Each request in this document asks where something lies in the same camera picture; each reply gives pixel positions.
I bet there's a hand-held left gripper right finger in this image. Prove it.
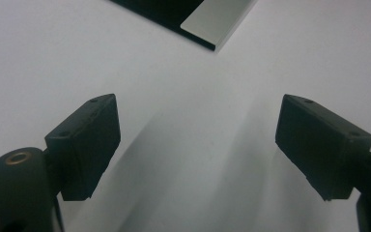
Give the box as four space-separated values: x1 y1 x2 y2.
274 93 371 202

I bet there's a white table sheet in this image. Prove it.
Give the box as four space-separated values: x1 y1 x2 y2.
0 0 371 232

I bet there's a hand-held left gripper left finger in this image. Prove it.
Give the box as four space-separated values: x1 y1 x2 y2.
43 93 123 202

